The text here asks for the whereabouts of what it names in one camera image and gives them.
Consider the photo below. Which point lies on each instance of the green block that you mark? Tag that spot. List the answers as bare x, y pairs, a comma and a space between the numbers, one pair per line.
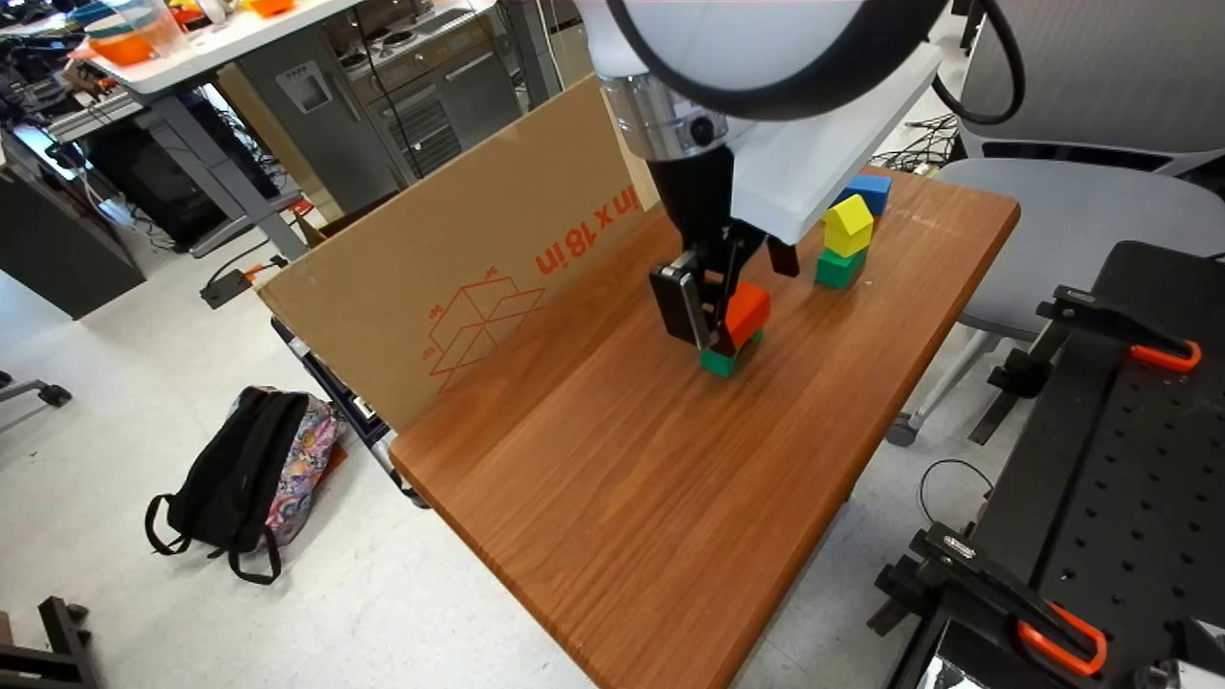
838, 270
718, 366

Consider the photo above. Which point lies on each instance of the black floor stand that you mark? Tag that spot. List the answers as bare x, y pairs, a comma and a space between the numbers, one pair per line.
60, 643

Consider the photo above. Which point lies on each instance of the black colourful backpack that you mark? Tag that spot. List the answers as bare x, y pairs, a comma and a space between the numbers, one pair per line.
244, 479

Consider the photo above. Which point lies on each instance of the yellow block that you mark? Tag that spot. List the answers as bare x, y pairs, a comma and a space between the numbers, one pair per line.
849, 228

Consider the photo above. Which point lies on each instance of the brown cardboard sheet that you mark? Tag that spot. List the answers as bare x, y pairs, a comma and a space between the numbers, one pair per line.
447, 252

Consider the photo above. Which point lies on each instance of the blue block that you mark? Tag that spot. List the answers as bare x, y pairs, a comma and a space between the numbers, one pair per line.
875, 192

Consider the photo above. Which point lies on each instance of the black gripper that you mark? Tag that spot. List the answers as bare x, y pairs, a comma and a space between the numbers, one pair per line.
710, 205

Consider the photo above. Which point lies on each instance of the grey office chair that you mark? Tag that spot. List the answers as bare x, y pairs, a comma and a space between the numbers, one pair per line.
1084, 217

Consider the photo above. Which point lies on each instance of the white desk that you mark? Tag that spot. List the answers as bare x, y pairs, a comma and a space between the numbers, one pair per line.
217, 44

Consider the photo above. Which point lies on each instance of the orange plastic bin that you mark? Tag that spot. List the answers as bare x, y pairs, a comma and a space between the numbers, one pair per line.
129, 48

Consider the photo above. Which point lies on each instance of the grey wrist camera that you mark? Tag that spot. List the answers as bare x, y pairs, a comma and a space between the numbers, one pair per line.
675, 305

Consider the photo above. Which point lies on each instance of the grey cabinet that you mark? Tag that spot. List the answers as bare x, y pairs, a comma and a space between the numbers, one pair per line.
332, 116

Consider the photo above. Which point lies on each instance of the black box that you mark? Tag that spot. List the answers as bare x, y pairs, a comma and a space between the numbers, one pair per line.
63, 248

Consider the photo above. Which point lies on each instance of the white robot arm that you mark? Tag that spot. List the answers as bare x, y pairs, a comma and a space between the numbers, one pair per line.
769, 51

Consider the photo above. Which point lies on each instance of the black perforated mounting table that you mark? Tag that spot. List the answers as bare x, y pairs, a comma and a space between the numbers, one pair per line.
1125, 509

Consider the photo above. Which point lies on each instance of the orange block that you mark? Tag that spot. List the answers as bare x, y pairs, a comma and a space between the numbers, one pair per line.
749, 310

